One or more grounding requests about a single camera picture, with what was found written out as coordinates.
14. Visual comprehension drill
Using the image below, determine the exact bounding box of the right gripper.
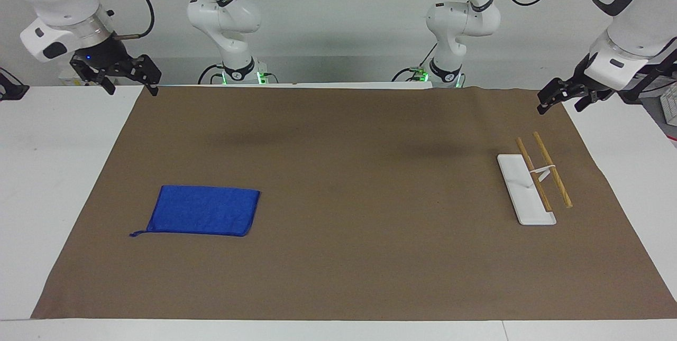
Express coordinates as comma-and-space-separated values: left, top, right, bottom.
70, 34, 162, 97

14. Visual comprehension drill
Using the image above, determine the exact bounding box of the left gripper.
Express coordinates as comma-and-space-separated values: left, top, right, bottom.
537, 52, 614, 116

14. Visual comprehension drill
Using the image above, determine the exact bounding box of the black stand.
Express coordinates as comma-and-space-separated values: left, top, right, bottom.
618, 37, 677, 105
0, 68, 30, 102

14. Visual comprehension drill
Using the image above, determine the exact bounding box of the blue towel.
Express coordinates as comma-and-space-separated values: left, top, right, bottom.
130, 185, 261, 238

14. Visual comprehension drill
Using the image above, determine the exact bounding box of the white rack with wooden bars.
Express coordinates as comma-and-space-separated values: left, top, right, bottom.
497, 131, 574, 226

